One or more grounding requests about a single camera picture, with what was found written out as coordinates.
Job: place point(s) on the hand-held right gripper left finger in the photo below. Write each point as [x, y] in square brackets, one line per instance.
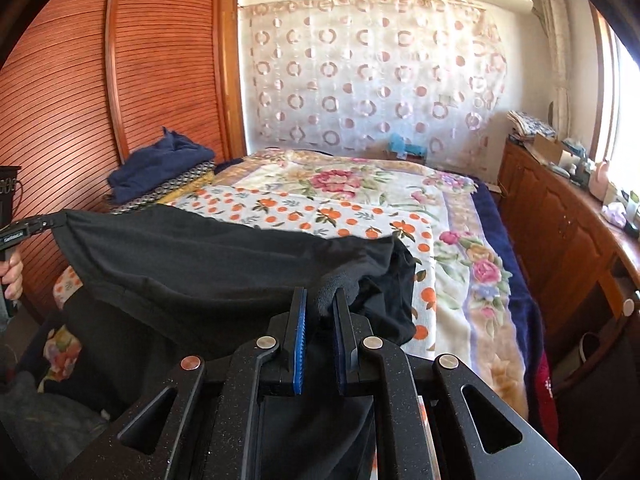
[299, 350]

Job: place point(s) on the low wooden cabinet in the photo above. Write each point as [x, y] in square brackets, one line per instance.
[555, 230]

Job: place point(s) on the sheer curtain with circles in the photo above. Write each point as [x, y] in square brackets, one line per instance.
[375, 75]

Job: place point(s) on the pink bottle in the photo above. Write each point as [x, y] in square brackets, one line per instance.
[599, 177]

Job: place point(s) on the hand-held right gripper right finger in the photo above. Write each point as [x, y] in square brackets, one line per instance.
[342, 355]

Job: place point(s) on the teal box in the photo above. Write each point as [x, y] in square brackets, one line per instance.
[405, 149]

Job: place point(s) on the dark patterned folded cloth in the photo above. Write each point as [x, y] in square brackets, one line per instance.
[195, 180]

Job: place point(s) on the window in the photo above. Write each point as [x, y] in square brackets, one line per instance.
[625, 95]

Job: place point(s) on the folded blue print cloth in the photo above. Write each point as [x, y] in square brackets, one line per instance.
[532, 125]

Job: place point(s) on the cardboard box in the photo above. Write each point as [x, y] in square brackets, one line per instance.
[547, 147]

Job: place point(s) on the navy blue folded clothes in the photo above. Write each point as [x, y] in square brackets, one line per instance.
[160, 165]

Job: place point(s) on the black printed t-shirt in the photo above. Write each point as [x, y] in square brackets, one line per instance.
[200, 270]

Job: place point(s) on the navy blue blanket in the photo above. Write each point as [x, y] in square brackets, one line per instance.
[500, 240]

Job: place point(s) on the person's left hand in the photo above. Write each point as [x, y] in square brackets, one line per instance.
[16, 272]

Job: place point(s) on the purple tissue pack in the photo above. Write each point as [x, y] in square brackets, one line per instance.
[614, 211]

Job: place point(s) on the floral blanket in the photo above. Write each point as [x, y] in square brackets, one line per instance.
[350, 180]

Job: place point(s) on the wooden slatted wardrobe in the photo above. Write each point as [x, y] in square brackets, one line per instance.
[65, 85]

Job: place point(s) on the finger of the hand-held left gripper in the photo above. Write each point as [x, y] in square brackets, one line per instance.
[42, 221]

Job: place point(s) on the red cloth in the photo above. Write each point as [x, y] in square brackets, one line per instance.
[546, 380]

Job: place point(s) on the tied patterned window curtain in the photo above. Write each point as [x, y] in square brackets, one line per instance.
[555, 50]

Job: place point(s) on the dark grey cloth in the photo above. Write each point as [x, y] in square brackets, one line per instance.
[45, 420]

